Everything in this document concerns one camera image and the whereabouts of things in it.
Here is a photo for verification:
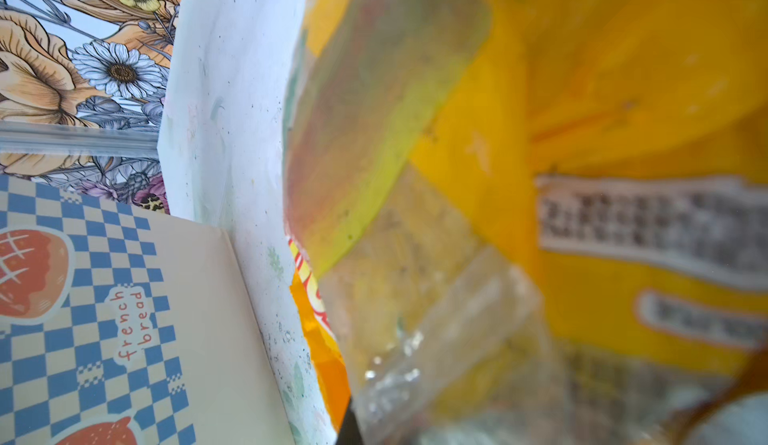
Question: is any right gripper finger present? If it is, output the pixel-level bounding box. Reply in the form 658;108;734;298
335;400;364;445

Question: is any checkered paper bag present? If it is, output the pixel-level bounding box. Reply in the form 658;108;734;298
1;176;292;444

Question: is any yellow mango candy bag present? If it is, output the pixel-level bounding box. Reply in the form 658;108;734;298
283;0;767;444

